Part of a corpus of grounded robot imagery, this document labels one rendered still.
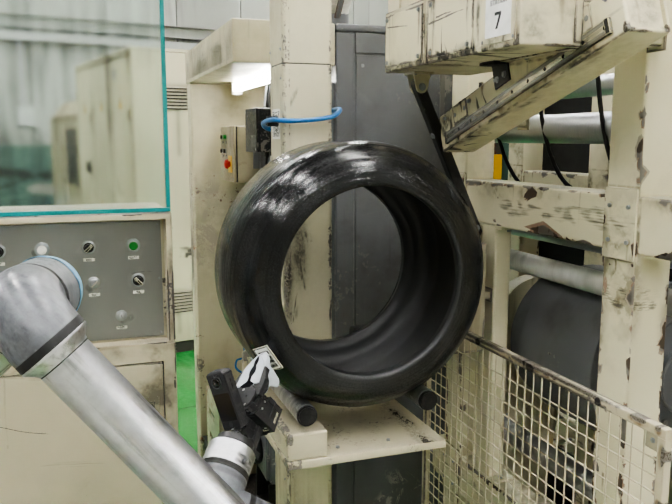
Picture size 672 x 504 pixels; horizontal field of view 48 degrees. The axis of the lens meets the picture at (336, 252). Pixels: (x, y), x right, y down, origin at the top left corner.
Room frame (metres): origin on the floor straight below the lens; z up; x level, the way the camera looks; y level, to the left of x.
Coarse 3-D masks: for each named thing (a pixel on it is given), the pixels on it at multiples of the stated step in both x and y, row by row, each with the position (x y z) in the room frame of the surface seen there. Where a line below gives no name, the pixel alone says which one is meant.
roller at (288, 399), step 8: (280, 392) 1.61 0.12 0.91; (288, 392) 1.58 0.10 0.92; (288, 400) 1.55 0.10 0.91; (296, 400) 1.53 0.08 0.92; (304, 400) 1.52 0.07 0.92; (288, 408) 1.55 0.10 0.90; (296, 408) 1.50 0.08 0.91; (304, 408) 1.49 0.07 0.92; (312, 408) 1.49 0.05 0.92; (296, 416) 1.49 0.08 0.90; (304, 416) 1.48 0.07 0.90; (312, 416) 1.49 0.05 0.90; (304, 424) 1.48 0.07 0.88
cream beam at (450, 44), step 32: (448, 0) 1.61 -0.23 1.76; (480, 0) 1.49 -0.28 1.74; (512, 0) 1.38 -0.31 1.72; (544, 0) 1.38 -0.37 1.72; (576, 0) 1.39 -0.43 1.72; (416, 32) 1.75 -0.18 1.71; (448, 32) 1.60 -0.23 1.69; (480, 32) 1.49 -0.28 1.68; (512, 32) 1.37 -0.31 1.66; (544, 32) 1.38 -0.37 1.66; (576, 32) 1.40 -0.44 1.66; (416, 64) 1.75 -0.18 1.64; (448, 64) 1.72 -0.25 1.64
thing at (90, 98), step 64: (0, 0) 1.97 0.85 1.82; (64, 0) 2.02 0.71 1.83; (128, 0) 2.07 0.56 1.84; (0, 64) 1.97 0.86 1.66; (64, 64) 2.02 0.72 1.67; (128, 64) 2.07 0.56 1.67; (0, 128) 1.96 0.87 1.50; (64, 128) 2.02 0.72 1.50; (128, 128) 2.07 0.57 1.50; (0, 192) 1.96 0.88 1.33; (64, 192) 2.01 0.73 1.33; (128, 192) 2.07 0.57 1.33
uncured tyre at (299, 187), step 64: (256, 192) 1.53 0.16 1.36; (320, 192) 1.48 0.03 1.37; (384, 192) 1.82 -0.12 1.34; (448, 192) 1.58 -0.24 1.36; (256, 256) 1.45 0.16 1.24; (448, 256) 1.78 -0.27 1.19; (256, 320) 1.45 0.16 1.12; (384, 320) 1.83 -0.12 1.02; (448, 320) 1.58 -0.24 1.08; (320, 384) 1.48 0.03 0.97; (384, 384) 1.53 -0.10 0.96
